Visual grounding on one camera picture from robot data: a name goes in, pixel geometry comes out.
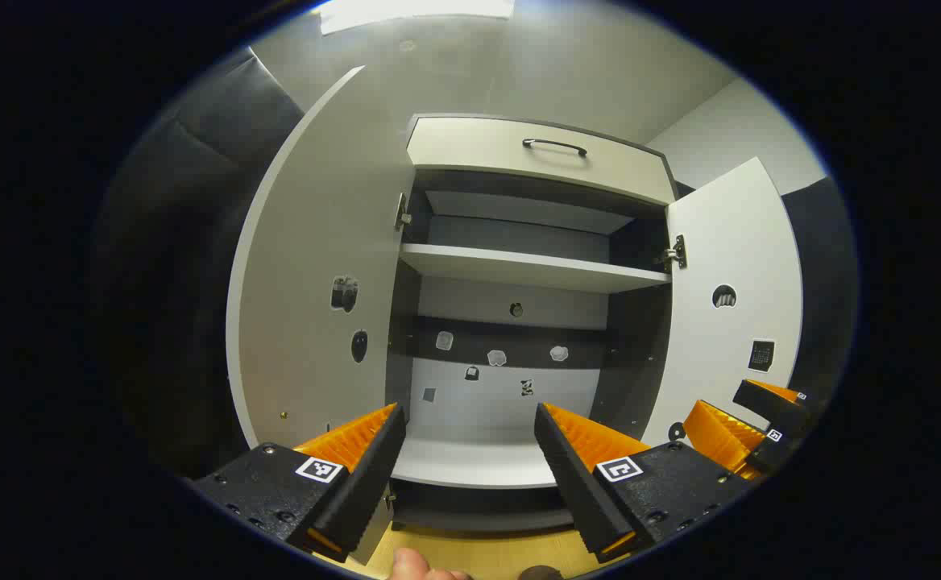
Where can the silver door hinge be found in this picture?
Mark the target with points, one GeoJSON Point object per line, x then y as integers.
{"type": "Point", "coordinates": [674, 254]}
{"type": "Point", "coordinates": [403, 213]}

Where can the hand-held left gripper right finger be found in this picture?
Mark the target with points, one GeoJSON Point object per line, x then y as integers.
{"type": "Point", "coordinates": [571, 491]}

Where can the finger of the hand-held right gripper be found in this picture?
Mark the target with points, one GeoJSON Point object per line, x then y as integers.
{"type": "Point", "coordinates": [773, 407]}
{"type": "Point", "coordinates": [770, 453]}

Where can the black backdrop cloth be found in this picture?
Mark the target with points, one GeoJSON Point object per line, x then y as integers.
{"type": "Point", "coordinates": [180, 242]}
{"type": "Point", "coordinates": [825, 282]}

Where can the ceiling light panel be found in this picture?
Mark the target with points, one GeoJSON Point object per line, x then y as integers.
{"type": "Point", "coordinates": [414, 12]}

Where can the round ceiling fixture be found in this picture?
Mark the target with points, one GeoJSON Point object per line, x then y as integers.
{"type": "Point", "coordinates": [407, 46]}

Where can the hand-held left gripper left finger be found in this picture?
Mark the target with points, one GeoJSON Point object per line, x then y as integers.
{"type": "Point", "coordinates": [370, 483]}

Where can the white cabinet drawer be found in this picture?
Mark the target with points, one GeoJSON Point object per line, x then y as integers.
{"type": "Point", "coordinates": [519, 165]}

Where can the grey white shoe cabinet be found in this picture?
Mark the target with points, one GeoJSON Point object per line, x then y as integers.
{"type": "Point", "coordinates": [487, 403]}

